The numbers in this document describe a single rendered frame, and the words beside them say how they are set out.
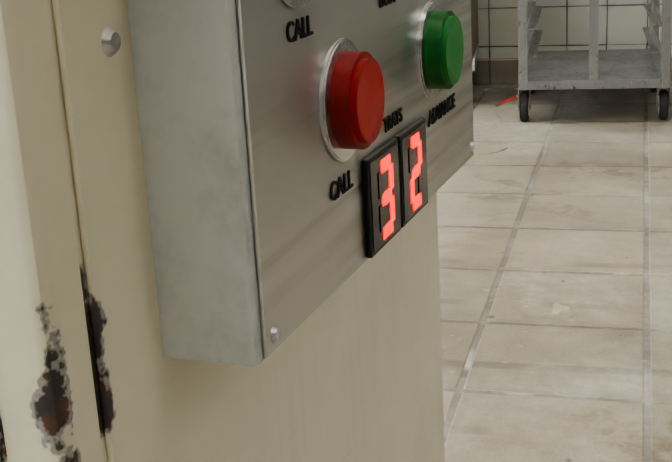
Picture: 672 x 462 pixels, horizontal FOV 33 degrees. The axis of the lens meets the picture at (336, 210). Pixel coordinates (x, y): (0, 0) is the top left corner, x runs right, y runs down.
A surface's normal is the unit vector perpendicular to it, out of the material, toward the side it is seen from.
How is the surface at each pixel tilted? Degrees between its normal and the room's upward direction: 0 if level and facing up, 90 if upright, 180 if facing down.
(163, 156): 90
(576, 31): 90
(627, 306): 0
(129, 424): 90
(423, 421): 90
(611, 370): 0
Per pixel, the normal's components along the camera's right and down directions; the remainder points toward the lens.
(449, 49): 0.94, 0.05
